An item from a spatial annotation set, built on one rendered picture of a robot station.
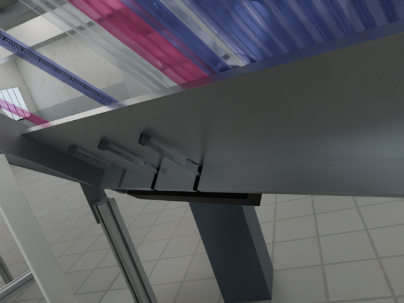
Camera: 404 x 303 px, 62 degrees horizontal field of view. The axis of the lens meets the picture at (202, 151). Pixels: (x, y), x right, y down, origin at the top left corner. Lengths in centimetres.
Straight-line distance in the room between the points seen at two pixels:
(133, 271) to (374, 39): 76
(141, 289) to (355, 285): 76
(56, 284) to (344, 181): 85
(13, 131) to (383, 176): 61
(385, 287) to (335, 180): 95
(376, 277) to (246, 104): 112
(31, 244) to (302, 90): 86
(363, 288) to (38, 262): 102
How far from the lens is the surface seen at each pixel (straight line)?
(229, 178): 51
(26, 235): 102
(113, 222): 84
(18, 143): 72
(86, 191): 84
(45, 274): 106
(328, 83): 29
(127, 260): 87
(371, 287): 135
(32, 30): 854
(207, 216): 120
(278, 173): 46
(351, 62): 27
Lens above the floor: 87
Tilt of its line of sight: 14 degrees down
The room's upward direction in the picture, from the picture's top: 19 degrees counter-clockwise
